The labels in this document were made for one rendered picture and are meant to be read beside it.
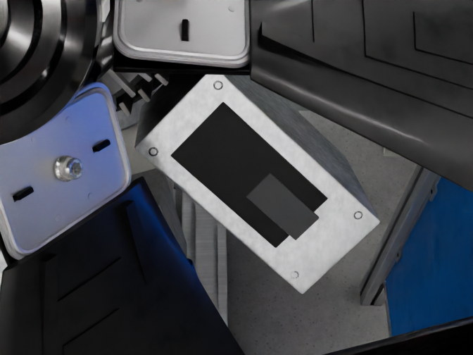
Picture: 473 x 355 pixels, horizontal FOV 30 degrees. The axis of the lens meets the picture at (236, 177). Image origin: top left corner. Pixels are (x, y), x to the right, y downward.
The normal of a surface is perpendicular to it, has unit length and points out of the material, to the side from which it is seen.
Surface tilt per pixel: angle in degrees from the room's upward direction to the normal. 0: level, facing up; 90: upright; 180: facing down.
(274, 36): 14
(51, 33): 50
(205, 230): 0
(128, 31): 6
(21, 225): 59
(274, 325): 0
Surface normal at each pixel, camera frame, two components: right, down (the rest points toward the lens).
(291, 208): 0.06, 0.34
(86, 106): 0.80, 0.11
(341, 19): 0.19, -0.41
